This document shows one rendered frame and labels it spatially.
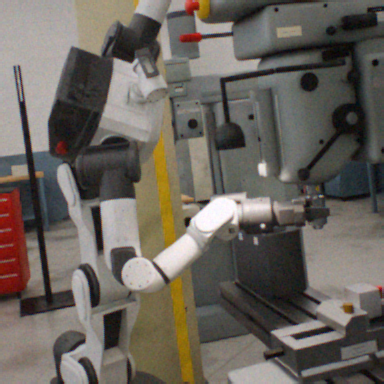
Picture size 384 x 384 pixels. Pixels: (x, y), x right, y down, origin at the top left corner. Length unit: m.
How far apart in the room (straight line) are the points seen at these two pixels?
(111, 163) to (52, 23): 9.09
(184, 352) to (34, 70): 7.63
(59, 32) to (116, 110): 8.94
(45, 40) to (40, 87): 0.78
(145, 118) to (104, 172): 0.21
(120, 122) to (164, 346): 1.96
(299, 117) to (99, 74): 0.57
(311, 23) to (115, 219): 0.65
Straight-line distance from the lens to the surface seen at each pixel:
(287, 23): 1.41
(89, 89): 1.63
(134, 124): 1.61
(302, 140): 1.43
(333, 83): 1.47
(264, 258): 1.87
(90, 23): 3.17
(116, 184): 1.51
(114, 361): 2.13
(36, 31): 10.52
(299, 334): 1.42
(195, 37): 1.55
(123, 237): 1.49
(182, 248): 1.51
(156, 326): 3.33
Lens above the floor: 1.51
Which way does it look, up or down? 3 degrees down
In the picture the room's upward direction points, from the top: 7 degrees counter-clockwise
